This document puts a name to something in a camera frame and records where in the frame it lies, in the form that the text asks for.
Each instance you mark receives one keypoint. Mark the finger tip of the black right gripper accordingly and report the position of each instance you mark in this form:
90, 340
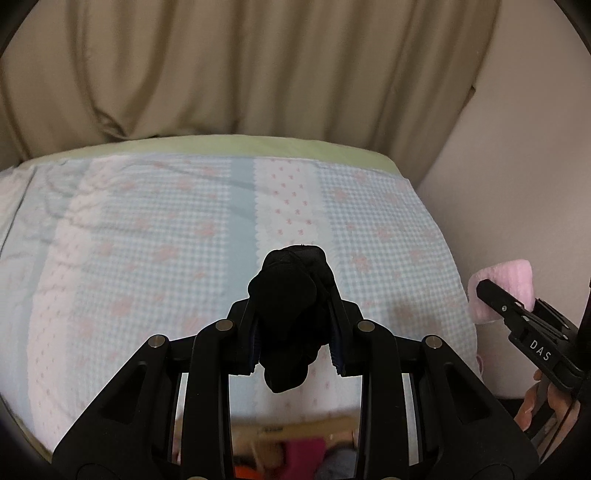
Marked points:
514, 314

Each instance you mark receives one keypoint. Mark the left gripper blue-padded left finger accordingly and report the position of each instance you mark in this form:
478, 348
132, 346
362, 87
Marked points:
165, 413

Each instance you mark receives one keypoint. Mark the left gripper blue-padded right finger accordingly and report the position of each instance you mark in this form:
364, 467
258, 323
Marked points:
425, 414

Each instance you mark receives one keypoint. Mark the pink knit cloth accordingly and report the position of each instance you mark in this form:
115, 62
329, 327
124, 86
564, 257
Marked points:
505, 284

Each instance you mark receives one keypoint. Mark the magenta pouch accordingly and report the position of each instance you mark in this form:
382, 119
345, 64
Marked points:
303, 458

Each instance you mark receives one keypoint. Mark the black scrunchie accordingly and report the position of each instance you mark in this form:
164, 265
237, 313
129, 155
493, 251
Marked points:
290, 302

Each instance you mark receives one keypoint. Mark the grey fluffy sock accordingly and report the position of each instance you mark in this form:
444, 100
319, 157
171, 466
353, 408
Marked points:
340, 464

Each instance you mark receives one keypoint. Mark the orange pompom toy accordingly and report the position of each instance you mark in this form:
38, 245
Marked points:
245, 472

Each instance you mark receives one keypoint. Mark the cardboard box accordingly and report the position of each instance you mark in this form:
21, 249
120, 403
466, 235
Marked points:
263, 446

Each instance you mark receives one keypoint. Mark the blue checkered floral bedspread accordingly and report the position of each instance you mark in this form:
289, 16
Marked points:
98, 254

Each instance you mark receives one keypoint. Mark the beige curtain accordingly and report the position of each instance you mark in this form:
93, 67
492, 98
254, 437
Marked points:
387, 76

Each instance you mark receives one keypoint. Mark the green mattress sheet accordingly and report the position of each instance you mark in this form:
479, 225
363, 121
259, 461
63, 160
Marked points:
233, 145

